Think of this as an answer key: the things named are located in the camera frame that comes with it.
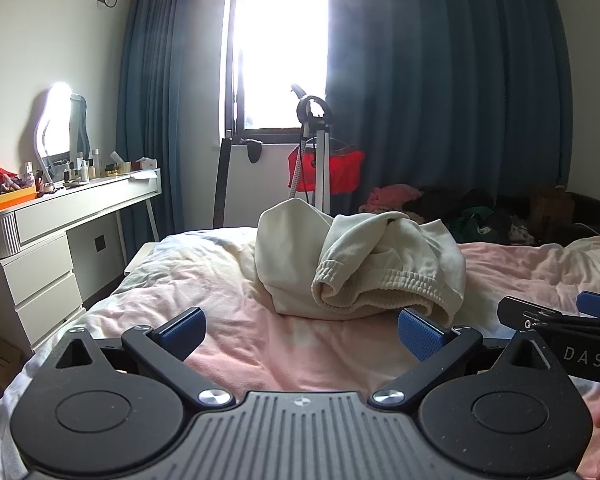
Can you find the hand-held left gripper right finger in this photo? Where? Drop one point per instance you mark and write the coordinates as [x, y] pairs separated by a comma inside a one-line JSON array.
[[421, 336]]

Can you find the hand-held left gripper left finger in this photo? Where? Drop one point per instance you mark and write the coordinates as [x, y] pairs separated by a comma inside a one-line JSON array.
[[182, 334]]

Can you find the cream zip sweatshirt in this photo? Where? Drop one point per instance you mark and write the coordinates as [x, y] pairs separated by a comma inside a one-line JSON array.
[[360, 265]]

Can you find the pink bed blanket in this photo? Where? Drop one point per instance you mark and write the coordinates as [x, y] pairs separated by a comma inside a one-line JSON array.
[[240, 320]]

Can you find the white patterned cloth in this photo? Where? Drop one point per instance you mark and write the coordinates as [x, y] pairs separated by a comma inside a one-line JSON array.
[[519, 232]]

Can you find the black sofa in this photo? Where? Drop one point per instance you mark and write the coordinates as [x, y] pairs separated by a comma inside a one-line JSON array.
[[592, 210]]

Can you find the green garment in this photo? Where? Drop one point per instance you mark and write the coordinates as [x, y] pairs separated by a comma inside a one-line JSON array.
[[472, 222]]

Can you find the brown box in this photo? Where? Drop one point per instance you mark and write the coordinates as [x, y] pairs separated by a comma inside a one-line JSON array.
[[550, 207]]

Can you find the black garment pile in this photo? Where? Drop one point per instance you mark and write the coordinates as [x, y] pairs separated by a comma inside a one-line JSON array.
[[455, 202]]

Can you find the pink garment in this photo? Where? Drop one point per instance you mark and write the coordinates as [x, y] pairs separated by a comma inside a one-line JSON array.
[[390, 197]]

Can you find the white dressing table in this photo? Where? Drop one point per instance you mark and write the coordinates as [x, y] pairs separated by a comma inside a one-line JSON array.
[[45, 270]]

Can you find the white radiator heater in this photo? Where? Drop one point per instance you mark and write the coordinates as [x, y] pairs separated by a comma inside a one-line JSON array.
[[224, 185]]

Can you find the white tissue box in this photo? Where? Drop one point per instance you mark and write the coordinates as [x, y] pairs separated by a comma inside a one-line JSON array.
[[146, 164]]

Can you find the red garment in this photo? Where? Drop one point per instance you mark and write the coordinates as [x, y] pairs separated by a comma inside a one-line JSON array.
[[342, 172]]

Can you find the row of cosmetic bottles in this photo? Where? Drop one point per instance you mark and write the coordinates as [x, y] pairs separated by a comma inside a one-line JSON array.
[[82, 167]]

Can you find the black hanging pouch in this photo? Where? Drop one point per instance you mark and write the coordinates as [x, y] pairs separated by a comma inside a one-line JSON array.
[[252, 150]]

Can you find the garment steamer stand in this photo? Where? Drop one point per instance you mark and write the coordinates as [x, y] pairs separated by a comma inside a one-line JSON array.
[[314, 150]]

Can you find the orange tray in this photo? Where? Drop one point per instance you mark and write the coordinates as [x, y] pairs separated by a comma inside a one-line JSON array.
[[10, 201]]

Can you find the blue curtain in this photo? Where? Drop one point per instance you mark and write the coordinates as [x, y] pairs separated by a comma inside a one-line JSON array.
[[155, 100], [455, 75]]

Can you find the lit vanity mirror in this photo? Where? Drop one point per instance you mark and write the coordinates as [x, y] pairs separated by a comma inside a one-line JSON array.
[[56, 120]]

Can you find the window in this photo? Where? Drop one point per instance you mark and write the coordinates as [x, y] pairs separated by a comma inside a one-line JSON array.
[[280, 45]]

